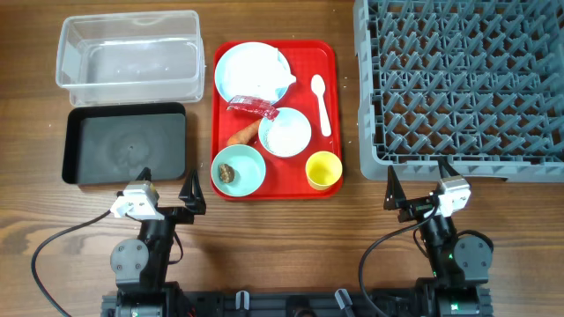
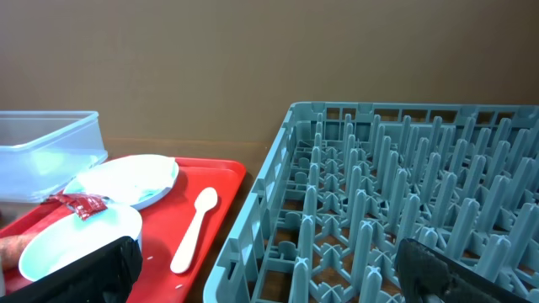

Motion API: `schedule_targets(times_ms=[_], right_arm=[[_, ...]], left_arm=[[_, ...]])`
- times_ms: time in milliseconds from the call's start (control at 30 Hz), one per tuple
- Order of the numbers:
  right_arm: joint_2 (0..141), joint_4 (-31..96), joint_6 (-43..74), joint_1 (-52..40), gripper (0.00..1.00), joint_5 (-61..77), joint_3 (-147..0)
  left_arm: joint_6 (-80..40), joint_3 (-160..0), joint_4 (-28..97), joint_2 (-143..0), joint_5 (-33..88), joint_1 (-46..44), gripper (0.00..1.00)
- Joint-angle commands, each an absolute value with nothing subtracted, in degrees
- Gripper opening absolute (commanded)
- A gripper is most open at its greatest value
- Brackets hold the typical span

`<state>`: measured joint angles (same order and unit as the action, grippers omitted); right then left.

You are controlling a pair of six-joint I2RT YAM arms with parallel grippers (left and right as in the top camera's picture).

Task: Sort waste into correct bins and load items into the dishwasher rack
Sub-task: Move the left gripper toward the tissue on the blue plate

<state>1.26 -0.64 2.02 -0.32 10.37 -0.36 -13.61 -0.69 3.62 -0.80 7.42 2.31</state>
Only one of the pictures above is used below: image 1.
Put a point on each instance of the grey dishwasher rack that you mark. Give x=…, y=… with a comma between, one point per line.
x=478, y=83

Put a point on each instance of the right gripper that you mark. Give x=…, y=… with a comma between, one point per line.
x=419, y=210

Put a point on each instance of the white napkin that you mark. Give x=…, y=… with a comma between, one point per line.
x=260, y=70

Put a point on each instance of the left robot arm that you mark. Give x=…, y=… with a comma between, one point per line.
x=140, y=265

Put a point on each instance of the brown food scrap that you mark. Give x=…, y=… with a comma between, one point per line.
x=226, y=173

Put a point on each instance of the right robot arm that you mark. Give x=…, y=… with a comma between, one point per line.
x=460, y=260

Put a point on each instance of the white plastic spoon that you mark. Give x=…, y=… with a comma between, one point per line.
x=318, y=88

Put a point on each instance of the yellow plastic cup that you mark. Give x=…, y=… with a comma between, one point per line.
x=323, y=170

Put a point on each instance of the red snack wrapper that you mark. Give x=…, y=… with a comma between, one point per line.
x=253, y=105

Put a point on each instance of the black waste tray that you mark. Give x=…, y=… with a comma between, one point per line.
x=110, y=144

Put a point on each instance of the clear plastic bin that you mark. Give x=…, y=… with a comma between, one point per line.
x=130, y=58

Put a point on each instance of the red serving tray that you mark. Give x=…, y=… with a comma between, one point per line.
x=286, y=178

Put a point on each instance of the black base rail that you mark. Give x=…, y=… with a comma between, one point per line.
x=299, y=304

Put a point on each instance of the large light blue plate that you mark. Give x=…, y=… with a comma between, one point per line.
x=238, y=88

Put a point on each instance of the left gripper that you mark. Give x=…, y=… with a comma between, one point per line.
x=194, y=201

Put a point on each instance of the white rice pile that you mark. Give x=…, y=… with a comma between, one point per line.
x=285, y=141

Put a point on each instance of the light blue bowl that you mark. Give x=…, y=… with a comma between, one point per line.
x=287, y=117

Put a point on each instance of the green bowl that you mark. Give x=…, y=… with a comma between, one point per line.
x=249, y=170

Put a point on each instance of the orange carrot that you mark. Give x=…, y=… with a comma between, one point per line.
x=243, y=136

